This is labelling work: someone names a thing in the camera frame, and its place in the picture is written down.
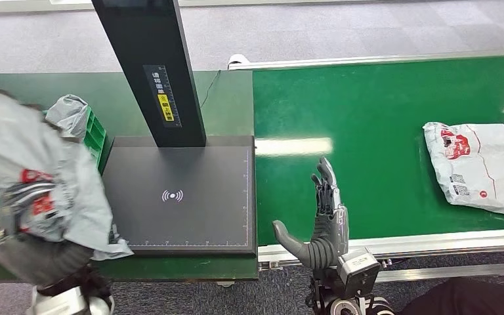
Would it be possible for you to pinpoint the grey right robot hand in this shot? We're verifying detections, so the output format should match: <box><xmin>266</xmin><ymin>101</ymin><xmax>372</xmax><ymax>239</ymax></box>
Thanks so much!
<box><xmin>272</xmin><ymin>157</ymin><xmax>349</xmax><ymax>270</ymax></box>

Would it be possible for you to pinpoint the thin black cable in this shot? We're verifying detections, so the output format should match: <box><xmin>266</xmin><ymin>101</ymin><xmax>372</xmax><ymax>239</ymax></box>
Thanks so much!
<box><xmin>199</xmin><ymin>69</ymin><xmax>222</xmax><ymax>109</ymax></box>

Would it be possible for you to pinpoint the green conveyor belt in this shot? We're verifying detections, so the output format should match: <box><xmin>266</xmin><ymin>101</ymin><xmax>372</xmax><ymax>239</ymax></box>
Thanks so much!
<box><xmin>253</xmin><ymin>54</ymin><xmax>504</xmax><ymax>247</ymax></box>

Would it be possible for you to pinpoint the black and yellow label sticker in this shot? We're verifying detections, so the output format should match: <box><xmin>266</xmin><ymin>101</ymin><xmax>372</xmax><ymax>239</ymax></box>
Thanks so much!
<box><xmin>142</xmin><ymin>64</ymin><xmax>182</xmax><ymax>128</ymax></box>

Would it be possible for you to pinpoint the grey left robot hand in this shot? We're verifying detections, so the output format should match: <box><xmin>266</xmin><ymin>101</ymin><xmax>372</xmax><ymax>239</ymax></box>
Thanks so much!
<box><xmin>0</xmin><ymin>182</ymin><xmax>96</xmax><ymax>288</ymax></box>

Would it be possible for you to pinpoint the white conveyor end cap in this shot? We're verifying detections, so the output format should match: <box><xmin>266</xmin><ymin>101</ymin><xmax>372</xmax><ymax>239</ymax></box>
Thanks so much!
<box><xmin>228</xmin><ymin>54</ymin><xmax>249</xmax><ymax>70</ymax></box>

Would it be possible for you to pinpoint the plain grey plastic package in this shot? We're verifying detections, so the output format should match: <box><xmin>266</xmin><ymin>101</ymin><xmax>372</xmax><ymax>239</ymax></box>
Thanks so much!
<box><xmin>45</xmin><ymin>94</ymin><xmax>90</xmax><ymax>142</ymax></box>

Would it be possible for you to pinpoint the white package with red print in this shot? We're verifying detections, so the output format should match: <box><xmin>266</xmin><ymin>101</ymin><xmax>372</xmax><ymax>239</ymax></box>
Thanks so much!
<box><xmin>0</xmin><ymin>85</ymin><xmax>133</xmax><ymax>262</ymax></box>

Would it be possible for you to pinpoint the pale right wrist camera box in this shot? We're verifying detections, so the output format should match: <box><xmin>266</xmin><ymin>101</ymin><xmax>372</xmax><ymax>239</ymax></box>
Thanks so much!
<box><xmin>338</xmin><ymin>247</ymin><xmax>381</xmax><ymax>300</ymax></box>

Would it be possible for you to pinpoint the green plastic crate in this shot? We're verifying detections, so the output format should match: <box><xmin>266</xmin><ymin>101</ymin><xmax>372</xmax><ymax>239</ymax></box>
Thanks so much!
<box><xmin>0</xmin><ymin>108</ymin><xmax>108</xmax><ymax>258</ymax></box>

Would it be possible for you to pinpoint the large white package red print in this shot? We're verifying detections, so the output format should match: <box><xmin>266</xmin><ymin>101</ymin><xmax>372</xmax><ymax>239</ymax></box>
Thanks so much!
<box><xmin>423</xmin><ymin>122</ymin><xmax>504</xmax><ymax>220</ymax></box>

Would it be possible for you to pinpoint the person's leg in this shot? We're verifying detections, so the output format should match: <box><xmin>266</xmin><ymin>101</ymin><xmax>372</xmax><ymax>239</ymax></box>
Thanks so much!
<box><xmin>397</xmin><ymin>276</ymin><xmax>504</xmax><ymax>315</ymax></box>

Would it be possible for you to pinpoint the person's black and white shoe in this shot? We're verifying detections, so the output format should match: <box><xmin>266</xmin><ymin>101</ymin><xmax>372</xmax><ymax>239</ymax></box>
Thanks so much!
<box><xmin>367</xmin><ymin>296</ymin><xmax>394</xmax><ymax>315</ymax></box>

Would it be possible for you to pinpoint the black inbound scanner machine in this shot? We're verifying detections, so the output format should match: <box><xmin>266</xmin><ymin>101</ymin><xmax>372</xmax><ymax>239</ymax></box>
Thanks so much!
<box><xmin>92</xmin><ymin>0</ymin><xmax>257</xmax><ymax>257</ymax></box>

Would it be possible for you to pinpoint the aluminium conveyor side rail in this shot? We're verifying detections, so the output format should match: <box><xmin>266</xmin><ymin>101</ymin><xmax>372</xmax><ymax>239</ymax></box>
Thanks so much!
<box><xmin>257</xmin><ymin>228</ymin><xmax>504</xmax><ymax>284</ymax></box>
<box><xmin>228</xmin><ymin>47</ymin><xmax>504</xmax><ymax>70</ymax></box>

